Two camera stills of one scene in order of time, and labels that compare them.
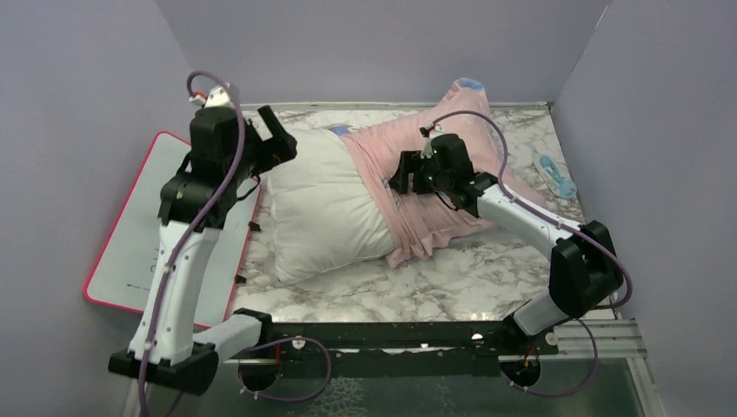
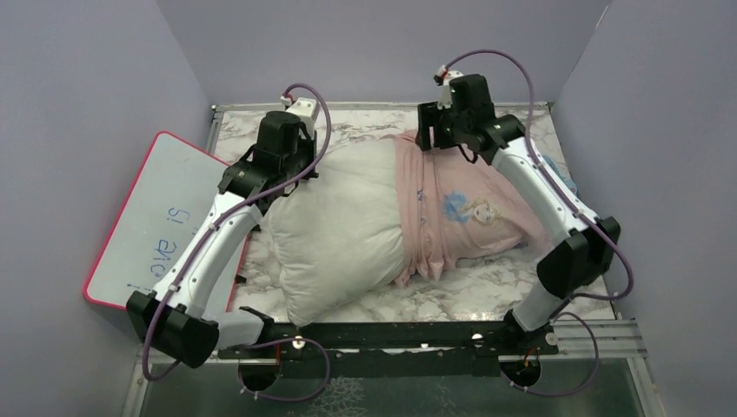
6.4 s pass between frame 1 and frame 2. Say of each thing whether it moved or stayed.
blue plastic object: stayed
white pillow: moved
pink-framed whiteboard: stayed
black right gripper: moved
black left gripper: moved
